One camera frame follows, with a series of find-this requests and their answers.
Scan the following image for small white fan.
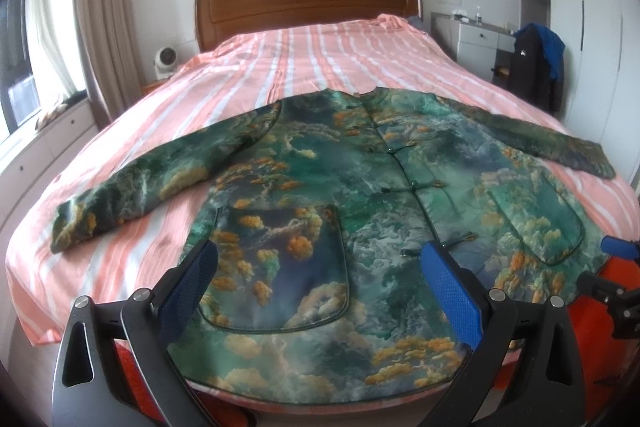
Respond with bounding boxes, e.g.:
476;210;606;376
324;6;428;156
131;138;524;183
152;48;176;82

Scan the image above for white dresser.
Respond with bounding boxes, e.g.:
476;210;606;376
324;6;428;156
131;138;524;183
430;11;521;82

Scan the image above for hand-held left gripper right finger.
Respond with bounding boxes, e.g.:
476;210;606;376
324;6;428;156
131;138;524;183
420;241;597;427

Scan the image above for blue garment on chair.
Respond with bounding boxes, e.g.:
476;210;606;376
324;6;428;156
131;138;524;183
520;23;567;82

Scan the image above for white wardrobe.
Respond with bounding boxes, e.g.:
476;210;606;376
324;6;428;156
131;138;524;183
515;0;640;188

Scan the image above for patterned cushion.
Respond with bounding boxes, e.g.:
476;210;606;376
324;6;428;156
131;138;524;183
35;99;68;128

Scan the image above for black garment on chair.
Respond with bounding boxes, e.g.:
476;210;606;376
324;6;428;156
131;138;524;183
509;27;565;112

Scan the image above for wooden headboard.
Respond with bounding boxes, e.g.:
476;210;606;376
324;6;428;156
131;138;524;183
195;0;425;55

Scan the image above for pink striped bed sheet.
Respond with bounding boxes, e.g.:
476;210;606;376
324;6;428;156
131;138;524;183
5;13;640;348

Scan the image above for brown curtain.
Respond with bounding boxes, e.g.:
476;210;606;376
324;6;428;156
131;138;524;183
72;0;146;130

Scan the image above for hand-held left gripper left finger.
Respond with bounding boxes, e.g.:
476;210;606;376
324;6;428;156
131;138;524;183
51;238;221;427

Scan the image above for white sheer curtain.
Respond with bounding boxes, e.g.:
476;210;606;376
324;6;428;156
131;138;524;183
25;0;88;95

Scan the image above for window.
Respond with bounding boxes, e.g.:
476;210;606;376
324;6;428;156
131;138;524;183
0;0;43;132

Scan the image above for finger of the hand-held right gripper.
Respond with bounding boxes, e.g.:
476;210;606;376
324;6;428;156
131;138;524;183
580;272;640;340
601;235;640;262

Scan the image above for white window bench cabinet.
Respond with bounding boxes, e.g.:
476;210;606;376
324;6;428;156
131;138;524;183
0;104;101;220

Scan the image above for green cloud print jacket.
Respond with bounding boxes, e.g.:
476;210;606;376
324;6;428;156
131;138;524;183
51;87;617;408

